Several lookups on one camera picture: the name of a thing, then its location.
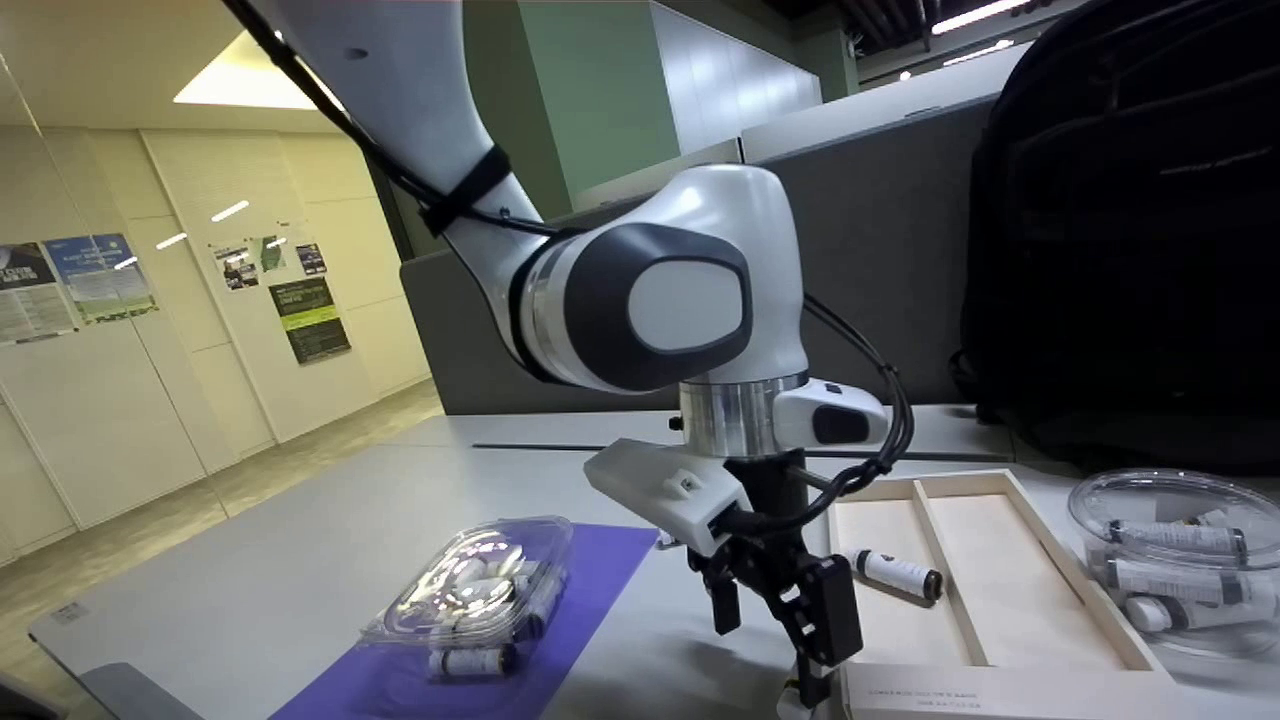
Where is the purple mat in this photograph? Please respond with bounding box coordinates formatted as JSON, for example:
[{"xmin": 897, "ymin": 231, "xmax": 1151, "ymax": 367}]
[{"xmin": 269, "ymin": 520, "xmax": 664, "ymax": 720}]

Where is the blue grey wall poster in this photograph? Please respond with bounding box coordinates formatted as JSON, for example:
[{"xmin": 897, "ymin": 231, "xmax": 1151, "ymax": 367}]
[{"xmin": 0, "ymin": 239, "xmax": 78, "ymax": 350}]

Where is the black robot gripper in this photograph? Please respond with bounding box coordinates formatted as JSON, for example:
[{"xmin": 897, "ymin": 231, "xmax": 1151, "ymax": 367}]
[{"xmin": 684, "ymin": 449, "xmax": 869, "ymax": 714}]

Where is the black green wall poster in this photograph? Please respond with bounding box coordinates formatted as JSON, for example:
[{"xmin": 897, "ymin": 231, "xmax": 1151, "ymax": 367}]
[{"xmin": 262, "ymin": 273, "xmax": 355, "ymax": 367}]

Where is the clear plastic bowl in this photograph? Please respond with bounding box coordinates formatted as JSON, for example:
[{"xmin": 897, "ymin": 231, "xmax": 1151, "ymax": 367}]
[{"xmin": 1062, "ymin": 466, "xmax": 1280, "ymax": 576}]

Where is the black backpack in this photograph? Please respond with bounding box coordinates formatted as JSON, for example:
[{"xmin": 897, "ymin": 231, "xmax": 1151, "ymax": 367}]
[{"xmin": 946, "ymin": 0, "xmax": 1280, "ymax": 475}]

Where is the green pillar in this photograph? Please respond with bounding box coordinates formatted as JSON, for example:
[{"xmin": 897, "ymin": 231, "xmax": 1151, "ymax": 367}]
[{"xmin": 460, "ymin": 0, "xmax": 689, "ymax": 229}]

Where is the blue green wall poster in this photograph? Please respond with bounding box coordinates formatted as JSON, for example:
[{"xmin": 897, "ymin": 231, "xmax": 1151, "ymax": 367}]
[{"xmin": 39, "ymin": 229, "xmax": 159, "ymax": 330}]

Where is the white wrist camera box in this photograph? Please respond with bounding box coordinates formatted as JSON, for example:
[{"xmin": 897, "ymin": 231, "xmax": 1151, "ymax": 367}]
[{"xmin": 579, "ymin": 437, "xmax": 755, "ymax": 560}]

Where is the light wooden divided tray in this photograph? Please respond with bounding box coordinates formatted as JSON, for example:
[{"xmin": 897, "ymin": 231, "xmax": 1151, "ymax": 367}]
[{"xmin": 817, "ymin": 468, "xmax": 1187, "ymax": 720}]

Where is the long ceiling strip light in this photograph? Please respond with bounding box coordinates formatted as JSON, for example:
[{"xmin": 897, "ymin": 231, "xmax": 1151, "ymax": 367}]
[{"xmin": 928, "ymin": 0, "xmax": 1034, "ymax": 40}]

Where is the small photo wall poster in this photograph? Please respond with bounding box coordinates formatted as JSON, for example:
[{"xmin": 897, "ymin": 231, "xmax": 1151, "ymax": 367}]
[{"xmin": 214, "ymin": 246, "xmax": 262, "ymax": 293}]

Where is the clear plastic bag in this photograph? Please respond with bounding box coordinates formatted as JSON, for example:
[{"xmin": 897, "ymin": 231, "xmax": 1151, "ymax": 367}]
[{"xmin": 377, "ymin": 514, "xmax": 579, "ymax": 654}]

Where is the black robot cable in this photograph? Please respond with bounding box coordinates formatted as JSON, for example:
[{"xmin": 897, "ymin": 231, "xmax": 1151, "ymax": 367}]
[{"xmin": 220, "ymin": 0, "xmax": 920, "ymax": 542}]

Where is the square ceiling light panel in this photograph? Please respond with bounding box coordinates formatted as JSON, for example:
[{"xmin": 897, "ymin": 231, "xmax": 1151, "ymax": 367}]
[{"xmin": 169, "ymin": 30, "xmax": 352, "ymax": 116}]

